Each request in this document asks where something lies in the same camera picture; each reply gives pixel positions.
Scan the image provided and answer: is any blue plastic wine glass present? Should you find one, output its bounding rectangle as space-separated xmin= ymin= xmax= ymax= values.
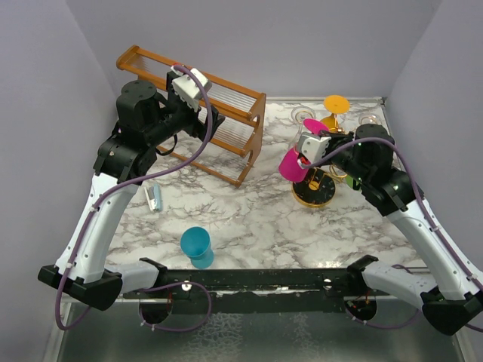
xmin=180 ymin=226 xmax=214 ymax=269

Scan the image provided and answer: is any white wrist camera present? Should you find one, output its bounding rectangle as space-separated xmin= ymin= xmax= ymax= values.
xmin=295 ymin=131 xmax=331 ymax=168
xmin=171 ymin=65 xmax=212 ymax=112

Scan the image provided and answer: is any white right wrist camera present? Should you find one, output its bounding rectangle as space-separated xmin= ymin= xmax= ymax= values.
xmin=295 ymin=131 xmax=331 ymax=168

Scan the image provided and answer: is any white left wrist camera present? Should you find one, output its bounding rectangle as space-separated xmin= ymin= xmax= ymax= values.
xmin=171 ymin=65 xmax=212 ymax=112

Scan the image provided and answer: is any green plastic wine glass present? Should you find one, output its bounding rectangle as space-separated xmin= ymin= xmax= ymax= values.
xmin=345 ymin=175 xmax=361 ymax=191

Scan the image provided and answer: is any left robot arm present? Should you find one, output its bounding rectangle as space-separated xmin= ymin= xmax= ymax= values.
xmin=38 ymin=66 xmax=225 ymax=311

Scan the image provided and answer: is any gold wire wine glass rack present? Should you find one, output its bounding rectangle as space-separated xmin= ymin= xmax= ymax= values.
xmin=288 ymin=109 xmax=363 ymax=208

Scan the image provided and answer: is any pink plastic wine glass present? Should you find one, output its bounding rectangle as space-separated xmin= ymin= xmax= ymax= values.
xmin=278 ymin=119 xmax=329 ymax=183

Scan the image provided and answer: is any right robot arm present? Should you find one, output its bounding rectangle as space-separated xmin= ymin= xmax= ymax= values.
xmin=304 ymin=124 xmax=482 ymax=336

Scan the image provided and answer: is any yellow plastic wine glass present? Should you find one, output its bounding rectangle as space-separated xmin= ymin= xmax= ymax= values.
xmin=321 ymin=95 xmax=350 ymax=133

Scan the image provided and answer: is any wooden two-tier shelf rack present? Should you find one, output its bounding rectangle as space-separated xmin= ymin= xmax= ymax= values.
xmin=116 ymin=45 xmax=266 ymax=188

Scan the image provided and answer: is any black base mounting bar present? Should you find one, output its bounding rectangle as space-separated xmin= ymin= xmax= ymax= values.
xmin=123 ymin=268 xmax=385 ymax=314

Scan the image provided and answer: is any clear wine glass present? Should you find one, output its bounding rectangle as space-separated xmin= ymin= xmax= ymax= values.
xmin=358 ymin=113 xmax=382 ymax=125
xmin=288 ymin=106 xmax=316 ymax=149

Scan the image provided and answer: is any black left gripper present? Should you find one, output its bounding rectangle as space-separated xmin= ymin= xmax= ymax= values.
xmin=146 ymin=72 xmax=225 ymax=146

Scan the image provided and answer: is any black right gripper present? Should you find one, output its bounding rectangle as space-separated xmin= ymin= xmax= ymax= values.
xmin=313 ymin=129 xmax=370 ymax=184

